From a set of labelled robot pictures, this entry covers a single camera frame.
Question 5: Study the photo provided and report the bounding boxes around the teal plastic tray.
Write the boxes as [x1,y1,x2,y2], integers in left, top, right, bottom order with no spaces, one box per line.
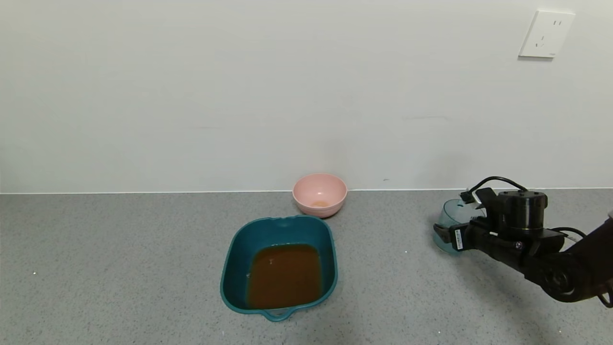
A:
[220,215,339,322]

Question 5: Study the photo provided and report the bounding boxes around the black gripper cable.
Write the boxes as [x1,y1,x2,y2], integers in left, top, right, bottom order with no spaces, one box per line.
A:
[546,227,588,241]

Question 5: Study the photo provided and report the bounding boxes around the black camera cable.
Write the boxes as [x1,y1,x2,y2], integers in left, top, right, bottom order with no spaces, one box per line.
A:
[461,176,528,203]

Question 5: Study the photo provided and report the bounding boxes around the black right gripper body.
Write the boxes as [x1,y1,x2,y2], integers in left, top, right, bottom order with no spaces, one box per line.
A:
[449,221,504,257]

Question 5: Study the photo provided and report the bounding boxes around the translucent blue ribbed cup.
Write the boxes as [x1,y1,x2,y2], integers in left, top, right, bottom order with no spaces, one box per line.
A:
[433,199,474,255]

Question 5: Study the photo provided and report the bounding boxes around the pink bowl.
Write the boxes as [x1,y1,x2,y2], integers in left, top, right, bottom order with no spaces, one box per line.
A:
[293,173,348,219]

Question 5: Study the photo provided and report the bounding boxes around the brown liquid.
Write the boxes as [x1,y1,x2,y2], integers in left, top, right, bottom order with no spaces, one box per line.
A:
[247,243,321,310]

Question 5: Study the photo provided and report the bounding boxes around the white wall socket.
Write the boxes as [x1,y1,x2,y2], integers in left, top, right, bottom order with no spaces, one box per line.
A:
[517,11,576,60]

